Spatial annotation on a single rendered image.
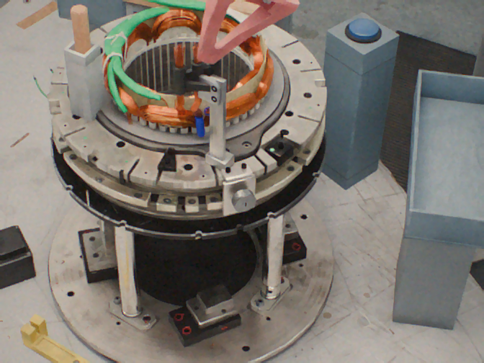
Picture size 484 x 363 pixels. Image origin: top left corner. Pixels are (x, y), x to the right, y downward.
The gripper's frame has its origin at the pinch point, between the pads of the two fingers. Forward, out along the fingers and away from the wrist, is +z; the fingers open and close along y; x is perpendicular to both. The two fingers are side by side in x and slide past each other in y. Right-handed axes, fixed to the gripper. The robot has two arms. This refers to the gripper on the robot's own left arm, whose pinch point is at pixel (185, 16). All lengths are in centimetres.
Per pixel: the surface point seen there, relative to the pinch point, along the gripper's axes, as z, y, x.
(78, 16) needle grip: 14.3, -24.4, 5.3
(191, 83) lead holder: 12.3, -12.2, 12.9
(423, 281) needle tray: 28, -4, 53
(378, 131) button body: 24, -31, 61
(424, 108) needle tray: 12, -18, 51
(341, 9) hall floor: 61, -170, 171
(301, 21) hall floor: 69, -168, 158
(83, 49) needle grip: 17.9, -24.3, 7.5
